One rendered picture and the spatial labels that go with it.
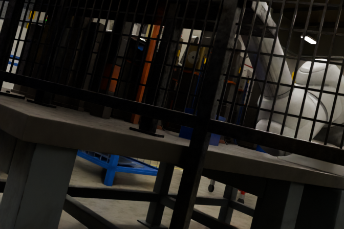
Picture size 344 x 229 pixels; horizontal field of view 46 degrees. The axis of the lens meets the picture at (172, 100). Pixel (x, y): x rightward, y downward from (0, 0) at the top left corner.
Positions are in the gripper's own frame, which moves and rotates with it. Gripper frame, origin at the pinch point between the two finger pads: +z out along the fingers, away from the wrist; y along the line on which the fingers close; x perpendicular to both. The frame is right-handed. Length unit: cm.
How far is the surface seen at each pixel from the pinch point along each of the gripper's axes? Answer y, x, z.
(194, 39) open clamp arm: -17.1, -15.7, -4.5
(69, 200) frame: 39, -33, 81
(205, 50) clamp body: -22.9, -16.0, -0.5
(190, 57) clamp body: -17.9, -14.6, 3.5
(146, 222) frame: 41, -121, 103
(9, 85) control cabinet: 666, -491, 40
